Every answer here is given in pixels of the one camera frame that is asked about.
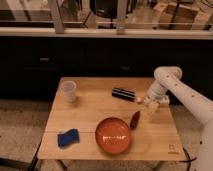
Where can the orange bowl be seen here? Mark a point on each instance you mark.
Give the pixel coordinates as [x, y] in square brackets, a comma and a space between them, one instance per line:
[113, 135]

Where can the cardboard box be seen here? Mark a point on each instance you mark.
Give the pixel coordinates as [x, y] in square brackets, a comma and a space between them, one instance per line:
[175, 17]

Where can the black office chair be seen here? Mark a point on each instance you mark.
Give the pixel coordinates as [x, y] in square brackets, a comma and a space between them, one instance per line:
[105, 9]

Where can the dark red chili pepper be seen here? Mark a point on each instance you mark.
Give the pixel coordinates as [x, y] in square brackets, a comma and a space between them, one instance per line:
[134, 120]

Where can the translucent plastic cup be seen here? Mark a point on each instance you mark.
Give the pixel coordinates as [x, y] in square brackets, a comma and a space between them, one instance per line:
[68, 90]

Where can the black bottle with white cap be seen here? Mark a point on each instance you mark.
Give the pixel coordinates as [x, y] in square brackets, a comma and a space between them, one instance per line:
[123, 94]

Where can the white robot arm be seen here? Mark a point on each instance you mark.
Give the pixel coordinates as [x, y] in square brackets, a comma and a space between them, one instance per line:
[168, 78]

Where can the blue sponge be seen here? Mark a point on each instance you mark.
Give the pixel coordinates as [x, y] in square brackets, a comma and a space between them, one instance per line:
[67, 138]

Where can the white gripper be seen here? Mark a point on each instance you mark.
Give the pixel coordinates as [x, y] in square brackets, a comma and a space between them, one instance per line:
[153, 104]

